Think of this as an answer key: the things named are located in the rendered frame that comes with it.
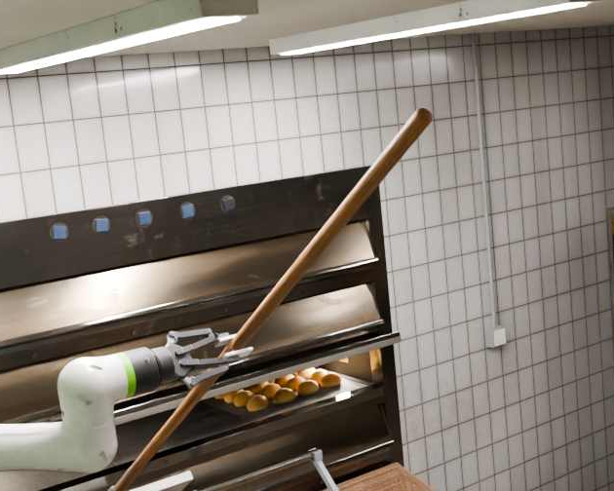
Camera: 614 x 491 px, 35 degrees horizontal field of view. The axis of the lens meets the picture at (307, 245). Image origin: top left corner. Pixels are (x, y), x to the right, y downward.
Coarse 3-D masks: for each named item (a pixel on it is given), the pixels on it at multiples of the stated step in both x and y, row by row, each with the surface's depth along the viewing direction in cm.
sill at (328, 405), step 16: (336, 400) 394; (352, 400) 398; (272, 416) 382; (288, 416) 380; (304, 416) 384; (224, 432) 370; (240, 432) 368; (256, 432) 372; (176, 448) 357; (192, 448) 356; (208, 448) 360; (128, 464) 346; (160, 464) 349; (80, 480) 334; (96, 480) 335; (112, 480) 338
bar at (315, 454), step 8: (296, 456) 338; (304, 456) 339; (312, 456) 341; (320, 456) 342; (272, 464) 333; (280, 464) 334; (288, 464) 335; (296, 464) 338; (320, 464) 341; (248, 472) 327; (256, 472) 328; (264, 472) 330; (272, 472) 332; (320, 472) 341; (224, 480) 323; (232, 480) 323; (240, 480) 324; (248, 480) 326; (328, 480) 338; (208, 488) 318; (216, 488) 319; (224, 488) 321; (328, 488) 338; (336, 488) 337
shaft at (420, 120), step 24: (408, 120) 155; (408, 144) 157; (384, 168) 162; (360, 192) 167; (336, 216) 173; (312, 240) 181; (312, 264) 185; (288, 288) 191; (264, 312) 198; (240, 336) 207; (192, 408) 234; (168, 432) 244; (144, 456) 257; (120, 480) 272
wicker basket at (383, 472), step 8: (392, 464) 408; (368, 472) 401; (376, 472) 403; (384, 472) 406; (392, 472) 407; (400, 472) 408; (408, 472) 403; (352, 480) 396; (360, 480) 398; (368, 480) 400; (376, 480) 403; (384, 480) 404; (392, 480) 406; (400, 480) 408; (408, 480) 404; (416, 480) 399; (344, 488) 394; (352, 488) 395; (360, 488) 397; (368, 488) 400; (376, 488) 401; (384, 488) 403; (392, 488) 406; (400, 488) 407; (408, 488) 405; (416, 488) 400; (424, 488) 397
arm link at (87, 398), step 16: (64, 368) 190; (80, 368) 188; (96, 368) 190; (112, 368) 191; (128, 368) 193; (64, 384) 187; (80, 384) 186; (96, 384) 187; (112, 384) 190; (128, 384) 192; (64, 400) 188; (80, 400) 187; (96, 400) 188; (112, 400) 192; (64, 416) 190; (80, 416) 188; (96, 416) 189; (112, 416) 193
